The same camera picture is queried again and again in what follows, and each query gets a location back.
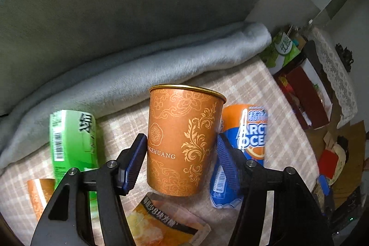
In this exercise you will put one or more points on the grey sofa back cushion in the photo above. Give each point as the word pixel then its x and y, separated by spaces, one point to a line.
pixel 41 39

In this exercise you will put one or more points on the grey rolled blanket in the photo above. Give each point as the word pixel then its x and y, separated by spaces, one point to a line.
pixel 112 83

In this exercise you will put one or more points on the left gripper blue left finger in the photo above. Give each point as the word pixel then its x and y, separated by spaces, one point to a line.
pixel 66 219

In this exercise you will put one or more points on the green tissue pack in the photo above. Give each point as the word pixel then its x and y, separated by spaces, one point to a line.
pixel 279 53

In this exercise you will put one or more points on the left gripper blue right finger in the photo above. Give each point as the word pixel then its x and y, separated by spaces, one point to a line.
pixel 297 219

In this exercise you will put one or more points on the red gift box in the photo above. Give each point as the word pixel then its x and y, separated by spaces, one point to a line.
pixel 306 94

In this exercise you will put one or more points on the blue orange soda bottle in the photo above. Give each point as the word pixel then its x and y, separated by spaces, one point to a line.
pixel 245 126

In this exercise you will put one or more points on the green drink bottle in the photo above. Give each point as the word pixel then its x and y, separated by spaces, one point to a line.
pixel 72 140

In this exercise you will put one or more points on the white lace cloth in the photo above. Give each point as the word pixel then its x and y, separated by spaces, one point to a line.
pixel 337 75

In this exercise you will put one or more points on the orange floral paper cup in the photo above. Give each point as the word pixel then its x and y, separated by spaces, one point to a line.
pixel 182 128

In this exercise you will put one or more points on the orange snack bag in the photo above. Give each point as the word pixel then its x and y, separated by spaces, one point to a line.
pixel 157 221

